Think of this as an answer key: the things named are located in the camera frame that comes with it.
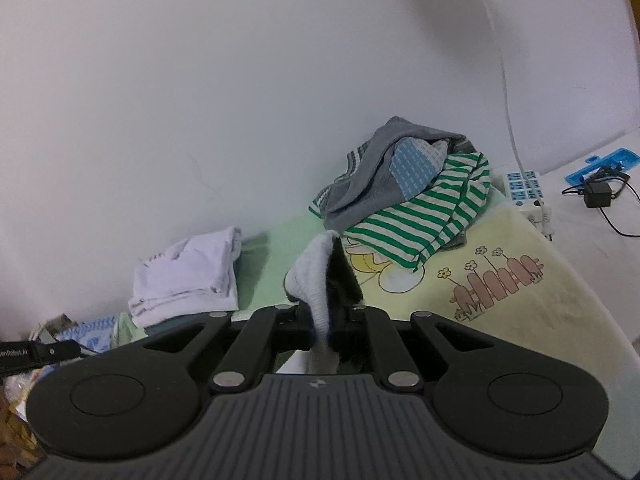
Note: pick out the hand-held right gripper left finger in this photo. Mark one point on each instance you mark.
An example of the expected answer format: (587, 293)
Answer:
(290, 325)

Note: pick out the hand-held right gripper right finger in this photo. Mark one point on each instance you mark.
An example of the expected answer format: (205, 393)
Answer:
(372, 332)

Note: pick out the green white striped sweater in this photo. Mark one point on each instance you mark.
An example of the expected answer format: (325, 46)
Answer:
(312, 270)

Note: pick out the folded white clothes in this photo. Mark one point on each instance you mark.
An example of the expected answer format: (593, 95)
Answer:
(185, 275)

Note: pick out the blue patterned cloth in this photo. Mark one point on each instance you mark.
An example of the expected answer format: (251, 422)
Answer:
(95, 335)

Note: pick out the yellow packaging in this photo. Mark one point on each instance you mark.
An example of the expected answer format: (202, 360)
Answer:
(15, 425)

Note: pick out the green striped shirt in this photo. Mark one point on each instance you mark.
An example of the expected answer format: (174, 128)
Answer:
(400, 230)

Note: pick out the folded blue garment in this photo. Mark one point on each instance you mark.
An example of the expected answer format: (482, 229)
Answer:
(170, 328)

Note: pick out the dark grey cloth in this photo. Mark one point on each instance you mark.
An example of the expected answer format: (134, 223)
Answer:
(452, 241)

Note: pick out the yellow cartoon blanket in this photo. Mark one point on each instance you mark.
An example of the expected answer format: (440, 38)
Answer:
(500, 270)

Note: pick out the grey knit garment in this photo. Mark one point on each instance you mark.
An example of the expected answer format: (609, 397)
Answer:
(360, 185)

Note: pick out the white power strip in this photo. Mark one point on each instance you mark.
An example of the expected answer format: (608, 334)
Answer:
(522, 190)

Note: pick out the blue plastic tray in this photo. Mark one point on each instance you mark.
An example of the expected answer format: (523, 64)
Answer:
(620, 157)

